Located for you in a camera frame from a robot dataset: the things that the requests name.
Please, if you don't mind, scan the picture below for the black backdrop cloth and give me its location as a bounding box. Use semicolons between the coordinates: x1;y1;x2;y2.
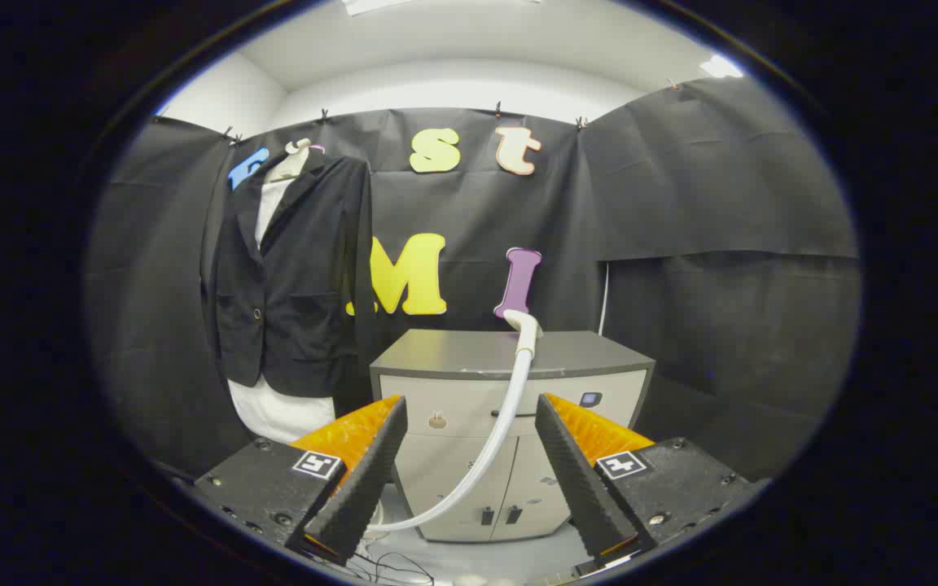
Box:
86;77;861;481

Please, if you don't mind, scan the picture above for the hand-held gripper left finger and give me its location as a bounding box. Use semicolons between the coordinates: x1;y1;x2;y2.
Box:
192;395;409;566

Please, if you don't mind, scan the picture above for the black suit jacket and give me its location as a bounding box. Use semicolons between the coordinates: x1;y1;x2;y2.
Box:
207;153;374;400

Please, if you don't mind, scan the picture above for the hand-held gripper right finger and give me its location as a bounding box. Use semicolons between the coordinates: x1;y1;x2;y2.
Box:
534;393;767;571

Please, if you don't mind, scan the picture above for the grey and white cabinet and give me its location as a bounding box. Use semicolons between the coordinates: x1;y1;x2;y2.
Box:
369;329;655;544

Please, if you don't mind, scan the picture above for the white garment steamer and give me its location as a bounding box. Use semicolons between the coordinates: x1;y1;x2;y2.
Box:
365;309;545;535

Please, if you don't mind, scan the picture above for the white shirt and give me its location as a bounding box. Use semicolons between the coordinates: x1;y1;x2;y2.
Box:
227;177;338;445

